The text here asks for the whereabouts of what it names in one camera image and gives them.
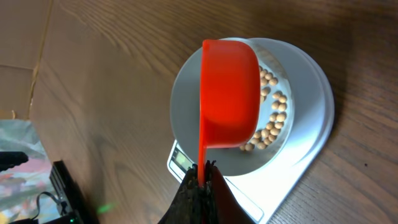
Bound colourful cloth off table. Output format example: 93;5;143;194
1;119;55;223

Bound light grey bowl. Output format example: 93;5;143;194
170;38;295;176

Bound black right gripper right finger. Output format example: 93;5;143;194
205;161;253;224

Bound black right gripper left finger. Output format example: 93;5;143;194
159;164;203;224

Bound white digital kitchen scale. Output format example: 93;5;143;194
167;40;335;223

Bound red plastic measuring scoop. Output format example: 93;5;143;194
197;39;260;186

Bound soybeans in grey bowl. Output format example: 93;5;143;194
239;66;287;152

